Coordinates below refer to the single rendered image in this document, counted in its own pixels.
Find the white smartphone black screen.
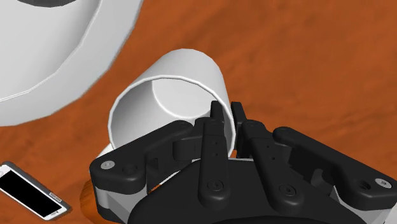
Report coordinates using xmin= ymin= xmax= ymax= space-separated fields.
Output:
xmin=0 ymin=160 xmax=72 ymax=221

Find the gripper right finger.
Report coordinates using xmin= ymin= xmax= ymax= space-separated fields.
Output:
xmin=230 ymin=101 xmax=397 ymax=216

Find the large white bowl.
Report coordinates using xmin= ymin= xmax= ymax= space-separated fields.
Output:
xmin=0 ymin=0 xmax=144 ymax=127

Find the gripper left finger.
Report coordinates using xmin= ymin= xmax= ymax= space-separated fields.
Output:
xmin=89 ymin=100 xmax=232 ymax=211

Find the white mug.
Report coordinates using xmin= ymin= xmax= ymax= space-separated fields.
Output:
xmin=96 ymin=48 xmax=237 ymax=195

